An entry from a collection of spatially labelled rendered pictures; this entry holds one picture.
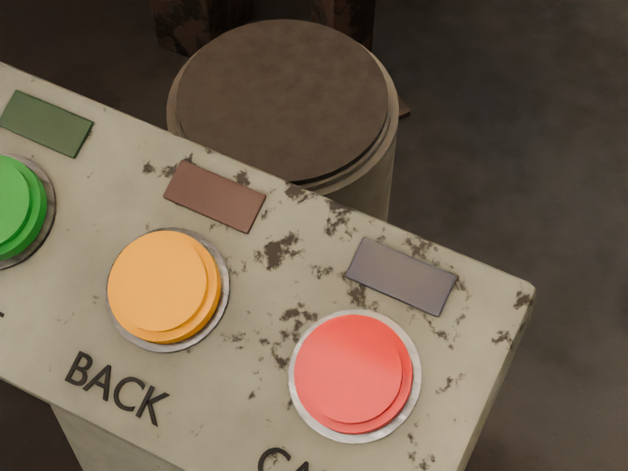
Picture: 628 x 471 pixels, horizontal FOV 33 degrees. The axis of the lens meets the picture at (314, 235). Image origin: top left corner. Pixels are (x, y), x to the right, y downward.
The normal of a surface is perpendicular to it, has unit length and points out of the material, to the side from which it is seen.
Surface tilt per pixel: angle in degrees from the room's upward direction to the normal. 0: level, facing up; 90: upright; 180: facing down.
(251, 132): 0
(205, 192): 20
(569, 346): 0
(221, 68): 0
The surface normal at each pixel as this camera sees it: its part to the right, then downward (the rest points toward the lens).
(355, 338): -0.15, -0.26
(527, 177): 0.00, -0.55
